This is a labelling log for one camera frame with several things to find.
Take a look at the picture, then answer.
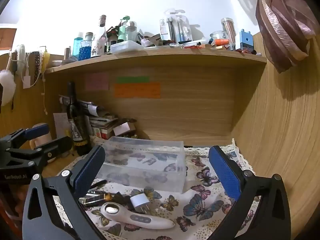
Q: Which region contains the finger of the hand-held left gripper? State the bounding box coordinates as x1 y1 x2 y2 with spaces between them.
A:
37 136 73 161
5 124 50 145

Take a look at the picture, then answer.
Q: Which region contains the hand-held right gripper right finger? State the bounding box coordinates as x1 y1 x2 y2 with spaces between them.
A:
208 145 292 240

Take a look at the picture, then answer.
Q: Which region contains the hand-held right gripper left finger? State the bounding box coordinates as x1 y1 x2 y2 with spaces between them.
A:
22 145 107 240

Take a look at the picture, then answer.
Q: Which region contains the black and gold tube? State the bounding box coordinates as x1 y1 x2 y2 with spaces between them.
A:
83 192 118 207

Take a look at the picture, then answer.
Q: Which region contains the white charger plug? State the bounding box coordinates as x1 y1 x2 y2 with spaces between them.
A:
129 193 151 214

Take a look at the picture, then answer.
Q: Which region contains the clear plastic storage box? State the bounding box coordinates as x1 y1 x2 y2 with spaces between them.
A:
96 136 188 193

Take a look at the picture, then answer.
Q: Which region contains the white handheld massager device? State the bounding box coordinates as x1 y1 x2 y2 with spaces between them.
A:
100 202 176 230

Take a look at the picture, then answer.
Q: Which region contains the beige tape roll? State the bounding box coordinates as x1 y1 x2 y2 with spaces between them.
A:
29 123 56 163

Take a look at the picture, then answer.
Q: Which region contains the white paper card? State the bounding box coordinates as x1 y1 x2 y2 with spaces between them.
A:
53 112 69 138

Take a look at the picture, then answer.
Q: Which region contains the tall black bottle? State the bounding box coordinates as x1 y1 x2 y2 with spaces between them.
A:
67 82 91 155

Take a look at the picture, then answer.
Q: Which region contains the butterfly print lace cloth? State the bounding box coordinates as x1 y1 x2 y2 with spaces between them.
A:
54 139 263 240

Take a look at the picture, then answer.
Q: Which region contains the rolled magazine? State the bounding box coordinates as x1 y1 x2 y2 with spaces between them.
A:
59 94 106 117

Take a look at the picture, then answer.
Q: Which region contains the stack of books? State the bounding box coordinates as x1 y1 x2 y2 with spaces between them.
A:
89 115 137 141

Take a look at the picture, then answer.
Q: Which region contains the white paper tag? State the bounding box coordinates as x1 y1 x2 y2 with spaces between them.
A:
23 71 32 89

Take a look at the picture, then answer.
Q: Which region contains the white fluffy pompom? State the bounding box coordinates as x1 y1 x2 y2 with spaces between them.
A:
0 70 17 107

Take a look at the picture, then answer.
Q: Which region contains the lace ribbon strip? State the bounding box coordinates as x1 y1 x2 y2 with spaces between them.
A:
32 51 42 80

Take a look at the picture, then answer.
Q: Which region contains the yellow ribbon strip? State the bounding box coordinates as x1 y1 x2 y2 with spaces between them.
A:
41 50 51 72

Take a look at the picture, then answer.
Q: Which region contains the pink sticky note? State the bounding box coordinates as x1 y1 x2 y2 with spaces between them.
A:
84 73 110 91

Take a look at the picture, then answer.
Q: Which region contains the teal liquid bottle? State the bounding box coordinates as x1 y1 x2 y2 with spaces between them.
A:
73 32 84 57

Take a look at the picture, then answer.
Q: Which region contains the blue bead glass bottle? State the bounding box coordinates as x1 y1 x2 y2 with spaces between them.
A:
79 32 94 60

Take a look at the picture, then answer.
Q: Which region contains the orange sticky note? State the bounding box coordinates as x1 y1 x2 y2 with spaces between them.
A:
114 82 161 98

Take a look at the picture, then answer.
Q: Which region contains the green sticky note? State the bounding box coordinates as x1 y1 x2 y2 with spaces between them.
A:
117 76 150 83

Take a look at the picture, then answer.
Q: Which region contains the flat white plastic case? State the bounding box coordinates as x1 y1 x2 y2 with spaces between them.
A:
110 40 143 54

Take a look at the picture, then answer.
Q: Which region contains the green pump bottle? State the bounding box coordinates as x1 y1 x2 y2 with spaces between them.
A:
117 16 131 43

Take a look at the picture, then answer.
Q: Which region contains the wooden shelf board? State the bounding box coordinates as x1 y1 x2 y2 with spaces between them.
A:
45 45 267 74

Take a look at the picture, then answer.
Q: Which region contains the blue block box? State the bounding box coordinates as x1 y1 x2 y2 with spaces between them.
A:
239 29 254 53

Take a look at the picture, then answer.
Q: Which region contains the clear bottle silver cap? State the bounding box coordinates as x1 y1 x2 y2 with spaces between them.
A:
125 21 138 42

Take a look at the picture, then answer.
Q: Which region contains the small pink cosmetic bottle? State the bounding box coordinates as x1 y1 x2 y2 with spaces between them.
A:
137 33 151 47

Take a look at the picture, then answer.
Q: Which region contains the round glass jar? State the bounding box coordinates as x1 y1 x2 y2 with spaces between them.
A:
210 31 229 47

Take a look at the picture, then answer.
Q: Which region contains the tall clear cylinder container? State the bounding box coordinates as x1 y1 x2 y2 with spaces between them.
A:
221 17 237 50

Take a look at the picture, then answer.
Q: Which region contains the clear brush packaging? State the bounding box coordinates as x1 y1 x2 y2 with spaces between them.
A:
160 9 193 43

